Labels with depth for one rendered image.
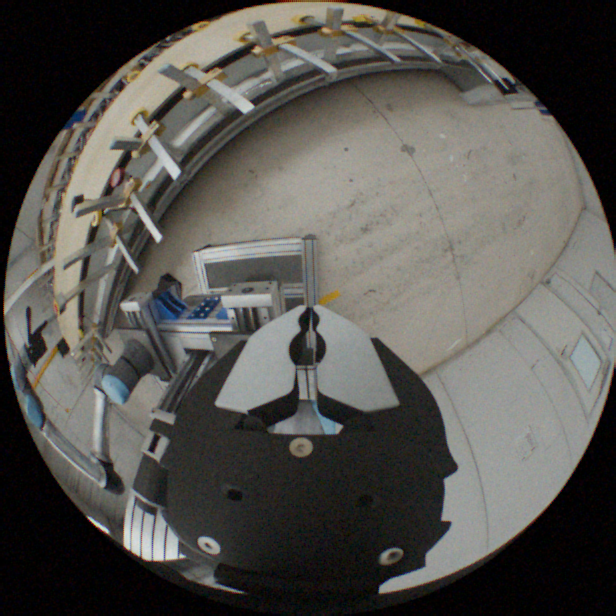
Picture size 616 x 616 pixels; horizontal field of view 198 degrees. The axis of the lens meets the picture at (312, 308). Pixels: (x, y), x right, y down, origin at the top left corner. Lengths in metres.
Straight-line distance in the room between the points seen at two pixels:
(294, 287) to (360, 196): 0.77
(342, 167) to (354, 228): 0.45
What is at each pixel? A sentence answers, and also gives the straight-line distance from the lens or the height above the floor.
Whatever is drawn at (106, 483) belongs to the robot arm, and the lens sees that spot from 0.80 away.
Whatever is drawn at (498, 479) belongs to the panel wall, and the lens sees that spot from 2.08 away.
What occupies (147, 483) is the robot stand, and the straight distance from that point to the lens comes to 0.59.
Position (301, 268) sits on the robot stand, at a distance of 1.28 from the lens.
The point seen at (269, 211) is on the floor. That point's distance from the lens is 1.46.
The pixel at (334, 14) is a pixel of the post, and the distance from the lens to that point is 0.82.
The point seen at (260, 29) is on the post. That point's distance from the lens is 0.71.
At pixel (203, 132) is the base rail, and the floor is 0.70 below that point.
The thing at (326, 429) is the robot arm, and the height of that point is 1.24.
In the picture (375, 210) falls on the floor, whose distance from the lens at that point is 1.49.
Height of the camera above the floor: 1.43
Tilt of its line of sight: 62 degrees down
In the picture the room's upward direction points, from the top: 178 degrees counter-clockwise
